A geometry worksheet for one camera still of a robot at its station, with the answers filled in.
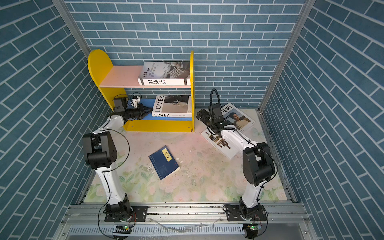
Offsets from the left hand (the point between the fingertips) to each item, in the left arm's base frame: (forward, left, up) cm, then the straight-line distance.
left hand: (153, 108), depth 94 cm
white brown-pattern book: (-15, -42, -17) cm, 48 cm away
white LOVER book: (+4, -13, -2) cm, 14 cm away
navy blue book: (-28, -8, -19) cm, 35 cm away
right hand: (-6, -30, +1) cm, 30 cm away
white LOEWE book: (+3, -61, -16) cm, 63 cm away
